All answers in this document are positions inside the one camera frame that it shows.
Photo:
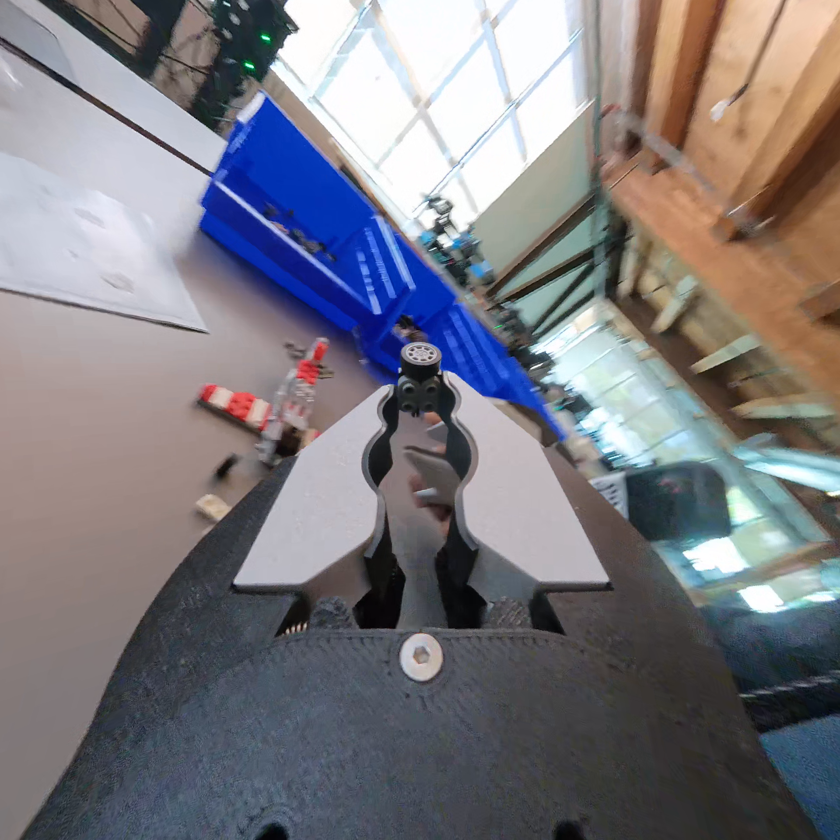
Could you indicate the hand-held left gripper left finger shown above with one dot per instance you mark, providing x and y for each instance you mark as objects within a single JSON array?
[{"x": 309, "y": 525}]

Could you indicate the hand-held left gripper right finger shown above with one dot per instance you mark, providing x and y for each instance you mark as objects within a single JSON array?
[{"x": 525, "y": 525}]

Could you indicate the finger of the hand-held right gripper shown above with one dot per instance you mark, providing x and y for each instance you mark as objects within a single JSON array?
[{"x": 433, "y": 475}]

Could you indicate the black wheel with grey axle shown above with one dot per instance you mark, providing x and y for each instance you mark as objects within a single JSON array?
[{"x": 420, "y": 374}]

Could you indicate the red white toy brick airplane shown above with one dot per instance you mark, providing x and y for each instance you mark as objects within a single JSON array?
[{"x": 276, "y": 400}]

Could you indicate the grey desk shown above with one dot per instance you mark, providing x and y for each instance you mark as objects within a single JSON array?
[{"x": 92, "y": 420}]

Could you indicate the small beige toy brick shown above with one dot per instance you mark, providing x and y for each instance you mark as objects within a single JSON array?
[{"x": 213, "y": 507}]

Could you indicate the small black toy wheel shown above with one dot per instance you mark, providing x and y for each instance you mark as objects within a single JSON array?
[{"x": 227, "y": 465}]

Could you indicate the blue plastic bin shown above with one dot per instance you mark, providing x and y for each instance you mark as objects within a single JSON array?
[
  {"x": 302, "y": 223},
  {"x": 505, "y": 374}
]

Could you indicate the person's black jacket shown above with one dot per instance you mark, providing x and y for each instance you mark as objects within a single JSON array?
[{"x": 781, "y": 656}]

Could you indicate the person's legs in jeans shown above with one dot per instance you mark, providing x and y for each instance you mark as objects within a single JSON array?
[{"x": 807, "y": 781}]

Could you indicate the white instruction booklet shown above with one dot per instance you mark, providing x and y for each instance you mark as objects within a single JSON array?
[{"x": 79, "y": 243}]

